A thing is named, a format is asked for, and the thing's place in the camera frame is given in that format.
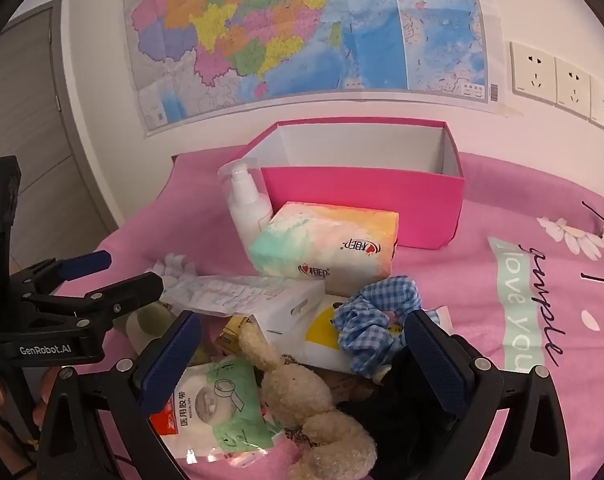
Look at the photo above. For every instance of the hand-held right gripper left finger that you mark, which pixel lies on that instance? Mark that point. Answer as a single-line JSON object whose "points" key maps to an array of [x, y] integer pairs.
{"points": [[174, 360]]}

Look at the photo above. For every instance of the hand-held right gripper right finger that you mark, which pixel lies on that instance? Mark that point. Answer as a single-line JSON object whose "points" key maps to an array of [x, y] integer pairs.
{"points": [[432, 360]]}

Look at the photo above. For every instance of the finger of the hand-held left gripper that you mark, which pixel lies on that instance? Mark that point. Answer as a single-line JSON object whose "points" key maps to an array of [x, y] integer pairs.
{"points": [[126, 292], [89, 261]]}

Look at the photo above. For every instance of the green plush toy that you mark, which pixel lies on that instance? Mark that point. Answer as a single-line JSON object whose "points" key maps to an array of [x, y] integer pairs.
{"points": [[149, 325]]}

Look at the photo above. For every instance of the green white tape packet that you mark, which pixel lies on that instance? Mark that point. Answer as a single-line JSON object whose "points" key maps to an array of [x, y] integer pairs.
{"points": [[211, 410]]}

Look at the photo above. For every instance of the blue gingham scrunchie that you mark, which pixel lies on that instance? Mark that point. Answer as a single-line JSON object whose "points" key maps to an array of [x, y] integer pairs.
{"points": [[372, 320]]}

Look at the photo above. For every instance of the white yellow wipes pack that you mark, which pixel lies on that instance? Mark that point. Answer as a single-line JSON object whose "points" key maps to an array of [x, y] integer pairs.
{"points": [[322, 345]]}

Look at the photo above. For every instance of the beige plush bunny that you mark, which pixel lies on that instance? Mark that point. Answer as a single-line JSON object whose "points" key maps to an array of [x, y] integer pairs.
{"points": [[292, 390]]}

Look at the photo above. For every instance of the pink cardboard box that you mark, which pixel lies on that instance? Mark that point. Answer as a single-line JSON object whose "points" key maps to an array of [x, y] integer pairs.
{"points": [[362, 200]]}

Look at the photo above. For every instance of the white soft fabric piece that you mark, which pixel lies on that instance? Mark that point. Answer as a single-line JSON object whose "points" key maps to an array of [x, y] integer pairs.
{"points": [[176, 267]]}

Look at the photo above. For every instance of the person's left hand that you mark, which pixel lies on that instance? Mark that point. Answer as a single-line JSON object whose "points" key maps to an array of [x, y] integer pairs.
{"points": [[47, 390]]}

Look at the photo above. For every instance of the black fabric item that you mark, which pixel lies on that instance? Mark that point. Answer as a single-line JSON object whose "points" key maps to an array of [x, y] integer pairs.
{"points": [[397, 425]]}

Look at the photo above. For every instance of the clear printed plastic packet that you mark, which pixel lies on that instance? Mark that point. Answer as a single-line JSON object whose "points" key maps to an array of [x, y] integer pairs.
{"points": [[221, 295]]}

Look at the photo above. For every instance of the pink printed bedsheet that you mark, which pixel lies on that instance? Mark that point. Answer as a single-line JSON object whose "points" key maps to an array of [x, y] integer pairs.
{"points": [[482, 285]]}

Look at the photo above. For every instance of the white cardboard packet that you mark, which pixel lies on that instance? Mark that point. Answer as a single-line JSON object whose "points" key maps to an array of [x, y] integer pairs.
{"points": [[287, 320]]}

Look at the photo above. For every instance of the grey door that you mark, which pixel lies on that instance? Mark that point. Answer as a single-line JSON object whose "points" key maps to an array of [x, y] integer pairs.
{"points": [[46, 125]]}

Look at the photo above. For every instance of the white pump bottle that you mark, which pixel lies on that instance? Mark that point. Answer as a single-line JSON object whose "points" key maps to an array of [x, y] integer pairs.
{"points": [[247, 210]]}

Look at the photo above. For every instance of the pastel tissue pack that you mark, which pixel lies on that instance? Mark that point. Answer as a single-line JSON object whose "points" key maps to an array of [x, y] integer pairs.
{"points": [[327, 240]]}

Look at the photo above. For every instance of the colourful wall map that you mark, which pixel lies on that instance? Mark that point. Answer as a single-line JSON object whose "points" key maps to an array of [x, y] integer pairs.
{"points": [[282, 35]]}

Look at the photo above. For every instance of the small white wall socket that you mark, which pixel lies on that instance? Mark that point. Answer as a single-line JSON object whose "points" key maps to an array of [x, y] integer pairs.
{"points": [[603, 105]]}

